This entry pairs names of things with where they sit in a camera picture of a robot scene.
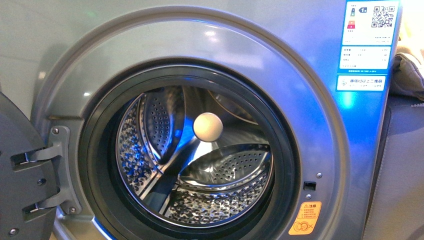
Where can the grey front-load washing machine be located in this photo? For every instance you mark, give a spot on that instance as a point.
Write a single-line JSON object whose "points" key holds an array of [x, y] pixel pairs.
{"points": [[58, 58]]}

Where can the grey washing machine door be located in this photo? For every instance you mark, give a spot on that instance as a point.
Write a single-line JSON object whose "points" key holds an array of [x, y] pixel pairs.
{"points": [[18, 220]]}

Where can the white round drum hub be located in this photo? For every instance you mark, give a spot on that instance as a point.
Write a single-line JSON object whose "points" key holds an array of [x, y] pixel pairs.
{"points": [[207, 127]]}

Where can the perforated stainless steel drum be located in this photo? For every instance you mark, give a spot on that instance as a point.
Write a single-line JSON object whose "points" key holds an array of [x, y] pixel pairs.
{"points": [[180, 179]]}

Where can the black rubber door gasket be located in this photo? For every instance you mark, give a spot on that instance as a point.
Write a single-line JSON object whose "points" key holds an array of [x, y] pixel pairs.
{"points": [[121, 216]]}

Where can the black door latch slot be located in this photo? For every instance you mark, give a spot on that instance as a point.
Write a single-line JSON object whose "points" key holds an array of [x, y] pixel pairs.
{"points": [[309, 186]]}

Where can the white text sticker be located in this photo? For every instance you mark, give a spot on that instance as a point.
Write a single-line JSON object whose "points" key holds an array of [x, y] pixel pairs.
{"points": [[361, 83]]}

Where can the orange warning sticker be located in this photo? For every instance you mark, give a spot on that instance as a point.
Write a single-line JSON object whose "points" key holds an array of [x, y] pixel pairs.
{"points": [[306, 218]]}

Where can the grey metal door hinge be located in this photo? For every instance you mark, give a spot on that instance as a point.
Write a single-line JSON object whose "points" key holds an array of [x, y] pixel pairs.
{"points": [[58, 165]]}

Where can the blue energy rating label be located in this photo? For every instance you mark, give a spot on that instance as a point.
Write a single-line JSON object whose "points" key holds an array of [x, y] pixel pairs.
{"points": [[368, 36]]}

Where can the beige quilted cloth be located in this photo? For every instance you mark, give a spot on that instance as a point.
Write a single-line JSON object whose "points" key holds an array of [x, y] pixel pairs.
{"points": [[407, 75]]}

